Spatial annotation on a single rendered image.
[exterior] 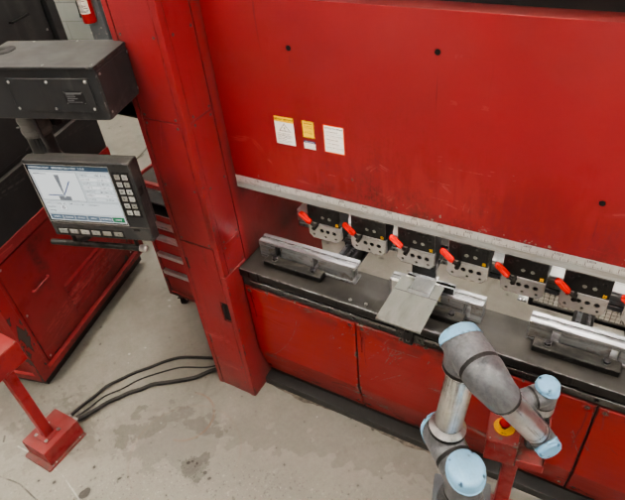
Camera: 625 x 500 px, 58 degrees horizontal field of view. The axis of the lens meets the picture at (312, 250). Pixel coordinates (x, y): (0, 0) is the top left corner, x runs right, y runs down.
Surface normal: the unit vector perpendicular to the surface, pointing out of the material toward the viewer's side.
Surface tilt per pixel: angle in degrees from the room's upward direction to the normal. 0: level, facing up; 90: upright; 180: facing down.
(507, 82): 90
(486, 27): 90
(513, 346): 0
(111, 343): 0
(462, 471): 7
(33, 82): 90
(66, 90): 90
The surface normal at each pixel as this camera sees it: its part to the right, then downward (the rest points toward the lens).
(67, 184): -0.22, 0.64
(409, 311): -0.09, -0.77
